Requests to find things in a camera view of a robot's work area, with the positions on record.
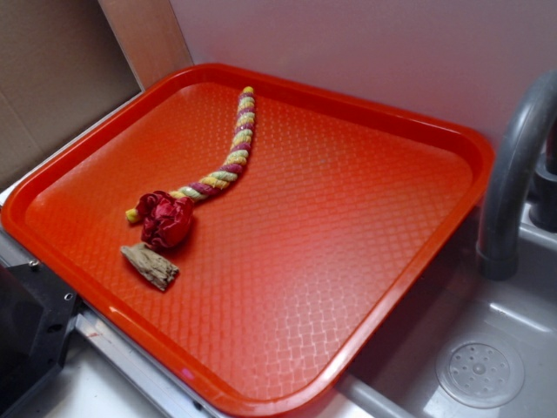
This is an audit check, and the brown wood chip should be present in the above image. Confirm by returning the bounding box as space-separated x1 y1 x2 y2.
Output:
120 243 180 292

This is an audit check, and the orange plastic tray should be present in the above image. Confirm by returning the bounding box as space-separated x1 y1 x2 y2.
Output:
1 64 493 416

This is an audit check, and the red crumpled cloth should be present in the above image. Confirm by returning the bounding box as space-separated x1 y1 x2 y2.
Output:
128 191 194 249

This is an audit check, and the grey plastic faucet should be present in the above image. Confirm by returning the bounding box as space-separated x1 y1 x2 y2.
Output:
476 70 556 280

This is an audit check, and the grey toy sink basin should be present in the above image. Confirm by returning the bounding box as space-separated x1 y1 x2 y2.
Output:
337 217 556 417

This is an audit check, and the round sink drain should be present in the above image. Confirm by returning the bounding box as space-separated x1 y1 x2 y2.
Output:
435 333 525 409

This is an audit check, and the brown cardboard panel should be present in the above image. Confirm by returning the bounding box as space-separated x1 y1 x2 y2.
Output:
1 1 192 190

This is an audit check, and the black faucet knob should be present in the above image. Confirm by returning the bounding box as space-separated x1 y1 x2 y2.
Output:
529 126 556 233

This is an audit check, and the multicoloured twisted rope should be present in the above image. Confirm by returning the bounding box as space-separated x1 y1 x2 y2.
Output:
125 85 257 224

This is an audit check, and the aluminium frame rail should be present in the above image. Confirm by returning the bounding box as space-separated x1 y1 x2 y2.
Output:
1 234 217 417

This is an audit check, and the black metal bracket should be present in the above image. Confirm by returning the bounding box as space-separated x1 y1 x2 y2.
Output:
1 260 81 417

